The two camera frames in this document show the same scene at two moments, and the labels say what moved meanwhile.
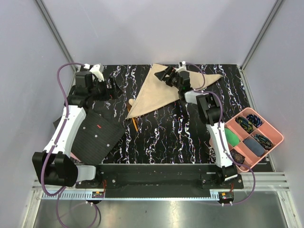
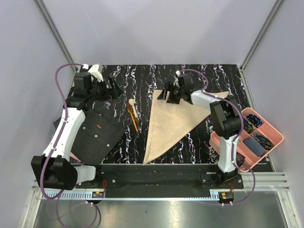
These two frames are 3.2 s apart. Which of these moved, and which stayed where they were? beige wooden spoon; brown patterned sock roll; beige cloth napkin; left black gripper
Moved: beige cloth napkin
Stayed: beige wooden spoon; left black gripper; brown patterned sock roll
